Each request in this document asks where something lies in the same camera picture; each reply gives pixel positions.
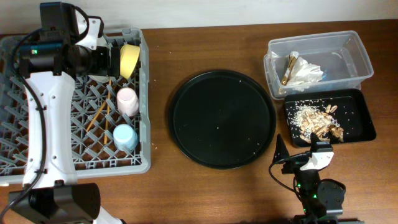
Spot grey dishwasher rack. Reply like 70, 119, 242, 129
1, 27, 150, 186

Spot pink cup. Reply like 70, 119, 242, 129
116, 87, 139, 117

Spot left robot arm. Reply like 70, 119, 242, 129
7, 2, 121, 223

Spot grey plate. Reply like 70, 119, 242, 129
89, 75, 110, 83

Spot round black tray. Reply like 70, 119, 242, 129
168, 70, 277, 169

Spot black rectangular tray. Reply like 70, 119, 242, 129
284, 89, 376, 147

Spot yellow bowl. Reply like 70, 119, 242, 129
120, 44, 141, 79

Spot blue cup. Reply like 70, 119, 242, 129
113, 124, 139, 151

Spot food scraps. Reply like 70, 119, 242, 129
287, 100, 344, 143

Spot wooden chopstick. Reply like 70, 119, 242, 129
86, 91, 111, 132
103, 79, 112, 145

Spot white napkin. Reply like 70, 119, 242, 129
283, 51, 324, 91

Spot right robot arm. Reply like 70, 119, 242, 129
269, 134, 362, 224

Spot gold foil wrapper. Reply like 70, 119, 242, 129
281, 55, 297, 85

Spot clear plastic bin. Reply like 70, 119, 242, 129
264, 30, 374, 100

